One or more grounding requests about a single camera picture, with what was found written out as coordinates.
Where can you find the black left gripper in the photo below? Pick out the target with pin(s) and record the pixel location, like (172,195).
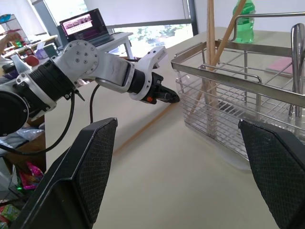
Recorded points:
(157,82)

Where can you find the green plastic bottle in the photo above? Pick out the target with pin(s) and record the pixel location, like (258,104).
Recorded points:
(245,27)

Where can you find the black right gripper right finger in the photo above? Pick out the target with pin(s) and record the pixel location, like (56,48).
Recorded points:
(281,167)

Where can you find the metal spoon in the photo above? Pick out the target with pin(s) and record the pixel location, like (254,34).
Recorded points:
(297,59)

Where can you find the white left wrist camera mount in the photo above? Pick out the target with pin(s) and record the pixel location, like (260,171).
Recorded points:
(149,59)

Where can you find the wooden chopstick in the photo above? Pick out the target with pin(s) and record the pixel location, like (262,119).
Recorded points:
(210,35)
(228,31)

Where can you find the red round object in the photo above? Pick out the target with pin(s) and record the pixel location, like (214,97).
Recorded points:
(32,60)

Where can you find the pink snack bag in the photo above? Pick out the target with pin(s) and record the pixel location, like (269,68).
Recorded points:
(29,177)

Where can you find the tissue box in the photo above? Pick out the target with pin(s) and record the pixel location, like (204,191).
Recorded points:
(41,53)

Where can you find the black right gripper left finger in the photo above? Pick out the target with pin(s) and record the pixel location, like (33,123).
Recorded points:
(71,190)

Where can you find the white side table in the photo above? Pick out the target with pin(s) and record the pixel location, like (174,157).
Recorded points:
(119,38)

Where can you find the dark green mug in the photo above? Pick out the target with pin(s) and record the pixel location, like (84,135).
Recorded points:
(49,50)

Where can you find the pink flat pad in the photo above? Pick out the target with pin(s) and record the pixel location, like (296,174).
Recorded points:
(283,65)

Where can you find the black open laptop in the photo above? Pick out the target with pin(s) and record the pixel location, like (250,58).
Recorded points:
(83,23)

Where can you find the green snack bag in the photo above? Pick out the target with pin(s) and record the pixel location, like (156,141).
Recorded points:
(9,213)

